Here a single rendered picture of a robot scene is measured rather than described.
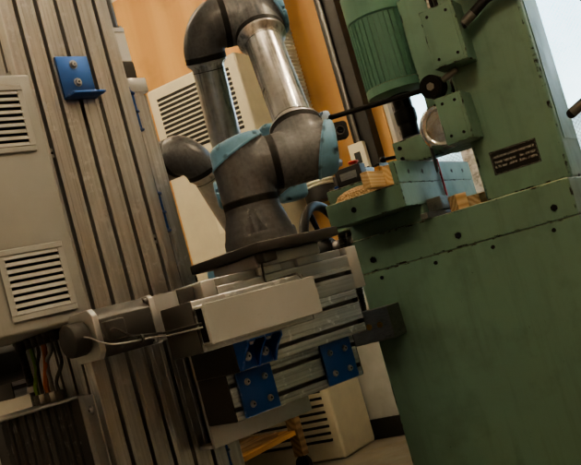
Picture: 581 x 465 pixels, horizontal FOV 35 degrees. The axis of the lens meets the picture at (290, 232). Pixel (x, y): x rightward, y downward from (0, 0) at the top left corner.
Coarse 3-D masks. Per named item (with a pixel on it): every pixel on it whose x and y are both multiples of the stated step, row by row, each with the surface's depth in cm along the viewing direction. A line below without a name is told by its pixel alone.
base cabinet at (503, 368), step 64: (448, 256) 225; (512, 256) 217; (576, 256) 210; (448, 320) 226; (512, 320) 218; (576, 320) 211; (448, 384) 227; (512, 384) 219; (576, 384) 212; (448, 448) 228; (512, 448) 220; (576, 448) 213
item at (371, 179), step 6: (360, 174) 215; (366, 174) 214; (372, 174) 216; (378, 174) 219; (366, 180) 214; (372, 180) 215; (378, 180) 218; (384, 180) 221; (366, 186) 214; (372, 186) 214; (378, 186) 217; (384, 186) 221
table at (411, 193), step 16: (384, 192) 222; (400, 192) 220; (416, 192) 228; (432, 192) 238; (448, 192) 250; (336, 208) 228; (352, 208) 226; (368, 208) 224; (384, 208) 222; (400, 208) 221; (336, 224) 229; (352, 224) 233
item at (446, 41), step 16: (448, 0) 224; (432, 16) 226; (448, 16) 224; (432, 32) 226; (448, 32) 224; (464, 32) 225; (432, 48) 226; (448, 48) 224; (464, 48) 222; (448, 64) 225; (464, 64) 229
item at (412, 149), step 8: (416, 136) 246; (392, 144) 250; (400, 144) 248; (408, 144) 247; (416, 144) 246; (424, 144) 245; (400, 152) 248; (408, 152) 247; (416, 152) 246; (424, 152) 245; (440, 152) 243; (448, 152) 246; (400, 160) 249; (408, 160) 248; (416, 160) 246; (424, 160) 247
